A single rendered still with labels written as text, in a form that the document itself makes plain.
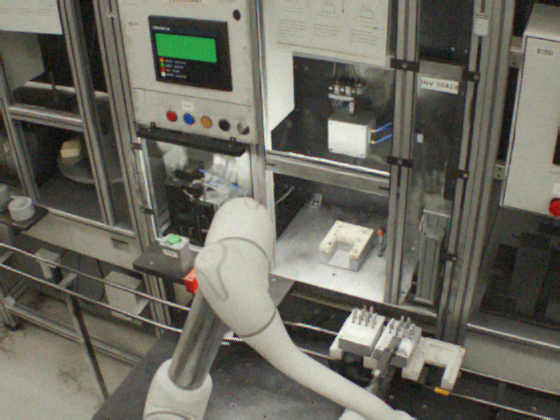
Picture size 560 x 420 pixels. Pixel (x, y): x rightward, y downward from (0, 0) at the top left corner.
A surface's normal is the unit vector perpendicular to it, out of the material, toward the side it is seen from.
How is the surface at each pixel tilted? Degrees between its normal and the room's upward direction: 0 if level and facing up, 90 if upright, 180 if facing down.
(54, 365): 0
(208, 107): 90
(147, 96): 90
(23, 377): 0
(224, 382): 0
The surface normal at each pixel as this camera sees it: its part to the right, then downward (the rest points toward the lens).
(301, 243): -0.04, -0.82
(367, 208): -0.43, 0.52
